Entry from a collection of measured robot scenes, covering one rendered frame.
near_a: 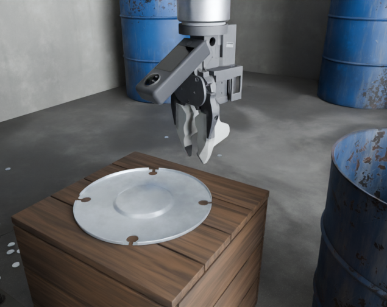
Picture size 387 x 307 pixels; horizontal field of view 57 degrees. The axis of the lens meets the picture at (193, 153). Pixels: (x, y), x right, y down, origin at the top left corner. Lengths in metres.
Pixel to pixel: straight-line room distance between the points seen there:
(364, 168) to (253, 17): 2.84
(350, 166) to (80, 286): 0.62
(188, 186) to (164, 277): 0.29
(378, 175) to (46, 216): 0.75
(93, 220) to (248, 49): 3.10
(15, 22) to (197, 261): 2.15
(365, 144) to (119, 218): 0.57
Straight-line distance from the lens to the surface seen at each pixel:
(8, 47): 2.53
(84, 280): 0.71
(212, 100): 0.52
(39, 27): 2.65
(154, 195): 0.79
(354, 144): 0.87
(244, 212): 0.75
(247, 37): 3.67
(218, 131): 0.57
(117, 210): 0.76
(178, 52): 0.53
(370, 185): 0.97
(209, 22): 0.51
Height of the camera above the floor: 0.77
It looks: 25 degrees down
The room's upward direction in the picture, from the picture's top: straight up
